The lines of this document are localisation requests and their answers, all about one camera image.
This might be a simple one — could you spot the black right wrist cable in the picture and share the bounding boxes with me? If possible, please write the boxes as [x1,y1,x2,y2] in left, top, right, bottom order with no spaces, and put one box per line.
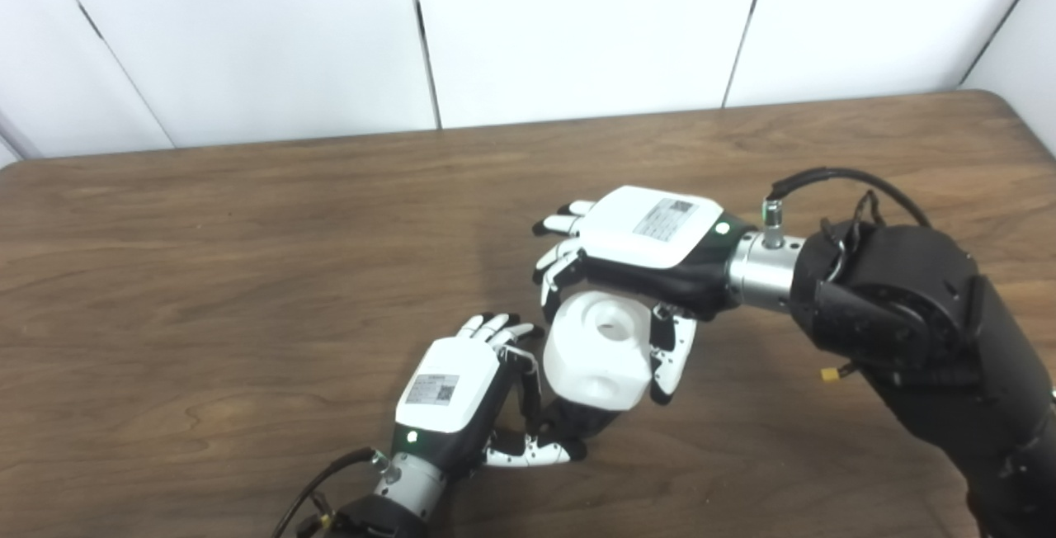
[759,167,933,250]

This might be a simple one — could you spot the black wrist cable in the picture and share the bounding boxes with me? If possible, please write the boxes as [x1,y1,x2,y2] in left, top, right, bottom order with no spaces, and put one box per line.
[271,447,389,538]
[759,167,933,250]

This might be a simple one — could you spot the white polyhedral block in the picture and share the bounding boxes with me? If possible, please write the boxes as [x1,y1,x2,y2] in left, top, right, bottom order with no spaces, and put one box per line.
[543,290,653,413]

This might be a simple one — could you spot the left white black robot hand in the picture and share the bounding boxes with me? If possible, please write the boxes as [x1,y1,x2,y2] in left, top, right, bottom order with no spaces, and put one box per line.
[392,313,588,481]

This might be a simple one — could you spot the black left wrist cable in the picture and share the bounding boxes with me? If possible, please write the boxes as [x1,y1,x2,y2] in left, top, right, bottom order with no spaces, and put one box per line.
[271,447,389,538]

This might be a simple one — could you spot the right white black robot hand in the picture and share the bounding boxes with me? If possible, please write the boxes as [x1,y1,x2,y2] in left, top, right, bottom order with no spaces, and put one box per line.
[532,186,756,405]

